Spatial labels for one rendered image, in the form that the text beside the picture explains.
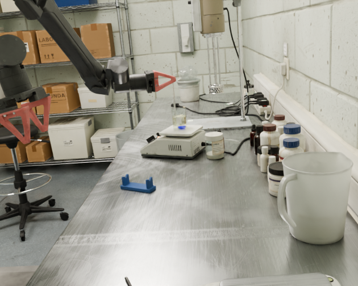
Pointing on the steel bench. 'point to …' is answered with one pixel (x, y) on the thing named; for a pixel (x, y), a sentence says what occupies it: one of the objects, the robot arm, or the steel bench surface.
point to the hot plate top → (181, 131)
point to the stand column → (240, 64)
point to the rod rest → (137, 185)
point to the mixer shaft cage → (215, 70)
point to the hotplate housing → (175, 146)
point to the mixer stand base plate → (221, 123)
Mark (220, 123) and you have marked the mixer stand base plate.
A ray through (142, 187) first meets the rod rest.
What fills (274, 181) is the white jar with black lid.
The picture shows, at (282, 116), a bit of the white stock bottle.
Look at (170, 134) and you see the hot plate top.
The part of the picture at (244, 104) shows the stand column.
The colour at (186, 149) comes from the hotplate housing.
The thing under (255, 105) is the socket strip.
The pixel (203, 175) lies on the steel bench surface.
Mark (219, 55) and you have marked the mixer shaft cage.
